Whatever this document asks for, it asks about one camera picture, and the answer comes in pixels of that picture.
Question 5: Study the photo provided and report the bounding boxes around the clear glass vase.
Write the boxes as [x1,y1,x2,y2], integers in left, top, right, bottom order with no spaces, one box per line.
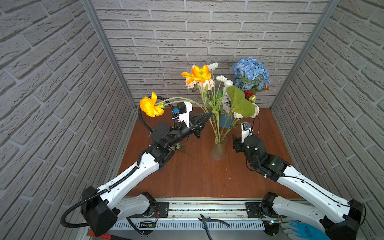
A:
[211,137,228,161]

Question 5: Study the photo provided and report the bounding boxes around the teal ceramic vase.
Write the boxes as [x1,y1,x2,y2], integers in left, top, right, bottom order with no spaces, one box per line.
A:
[219,113,234,129]

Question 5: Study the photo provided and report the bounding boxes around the pink white mixed bouquet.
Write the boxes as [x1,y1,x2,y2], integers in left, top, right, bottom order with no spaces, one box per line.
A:
[222,95,231,115]

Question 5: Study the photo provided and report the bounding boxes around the peach rose stem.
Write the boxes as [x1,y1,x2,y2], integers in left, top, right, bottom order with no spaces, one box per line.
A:
[181,63,222,144]

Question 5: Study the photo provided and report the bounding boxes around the small yellow orange flower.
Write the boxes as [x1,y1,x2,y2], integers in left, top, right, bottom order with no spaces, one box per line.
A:
[139,64,220,145]

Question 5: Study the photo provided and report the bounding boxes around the red carnation flower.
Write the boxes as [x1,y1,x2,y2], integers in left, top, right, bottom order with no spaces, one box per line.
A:
[244,90,256,103]

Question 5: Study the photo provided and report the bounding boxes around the cream white flower stem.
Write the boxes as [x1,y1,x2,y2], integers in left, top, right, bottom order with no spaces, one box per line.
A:
[213,68,228,139]

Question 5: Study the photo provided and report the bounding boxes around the dark blue hydrangea flower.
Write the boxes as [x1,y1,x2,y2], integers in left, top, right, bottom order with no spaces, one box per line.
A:
[223,56,271,105]

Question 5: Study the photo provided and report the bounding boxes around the small pink white bouquet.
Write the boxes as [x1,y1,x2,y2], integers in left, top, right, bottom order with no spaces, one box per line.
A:
[171,143,198,161]

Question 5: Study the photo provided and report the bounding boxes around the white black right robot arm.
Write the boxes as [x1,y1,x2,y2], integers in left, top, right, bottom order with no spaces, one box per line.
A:
[233,135,364,240]

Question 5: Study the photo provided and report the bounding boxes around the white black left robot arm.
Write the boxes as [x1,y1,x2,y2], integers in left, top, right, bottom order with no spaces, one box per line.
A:
[81,112,212,237]

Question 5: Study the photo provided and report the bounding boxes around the white blue work glove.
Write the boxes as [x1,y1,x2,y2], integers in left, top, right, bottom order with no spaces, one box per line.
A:
[280,219,330,240]

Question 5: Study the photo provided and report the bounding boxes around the red clamp tool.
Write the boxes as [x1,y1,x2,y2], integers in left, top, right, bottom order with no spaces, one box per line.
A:
[87,229,133,240]

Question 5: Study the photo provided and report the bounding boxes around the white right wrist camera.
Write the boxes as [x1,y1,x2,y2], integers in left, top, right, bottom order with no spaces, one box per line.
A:
[241,122,252,144]

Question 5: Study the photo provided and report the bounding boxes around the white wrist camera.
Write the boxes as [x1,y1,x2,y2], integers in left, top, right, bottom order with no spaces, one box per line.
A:
[173,102,193,128]
[241,122,252,144]

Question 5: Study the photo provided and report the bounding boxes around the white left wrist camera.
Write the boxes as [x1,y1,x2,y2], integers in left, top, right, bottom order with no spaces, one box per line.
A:
[173,102,193,128]

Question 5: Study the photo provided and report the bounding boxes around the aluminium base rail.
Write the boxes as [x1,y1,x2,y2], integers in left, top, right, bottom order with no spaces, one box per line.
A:
[76,196,331,240]

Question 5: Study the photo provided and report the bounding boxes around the blue handled pliers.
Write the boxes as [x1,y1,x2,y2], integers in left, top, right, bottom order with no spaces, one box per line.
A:
[197,213,230,240]

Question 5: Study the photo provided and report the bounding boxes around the aluminium left corner post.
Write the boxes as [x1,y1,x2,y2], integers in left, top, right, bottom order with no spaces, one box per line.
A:
[82,0,137,109]

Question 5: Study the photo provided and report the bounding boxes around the aluminium corner post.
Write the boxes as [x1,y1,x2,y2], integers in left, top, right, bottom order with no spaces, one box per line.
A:
[82,0,137,109]
[270,0,340,111]

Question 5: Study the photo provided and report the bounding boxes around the black corrugated cable conduit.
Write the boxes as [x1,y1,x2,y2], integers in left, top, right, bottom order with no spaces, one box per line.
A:
[59,95,176,229]

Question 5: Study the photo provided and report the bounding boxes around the aluminium right corner post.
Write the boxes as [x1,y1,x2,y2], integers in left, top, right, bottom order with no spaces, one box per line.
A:
[270,0,340,111]

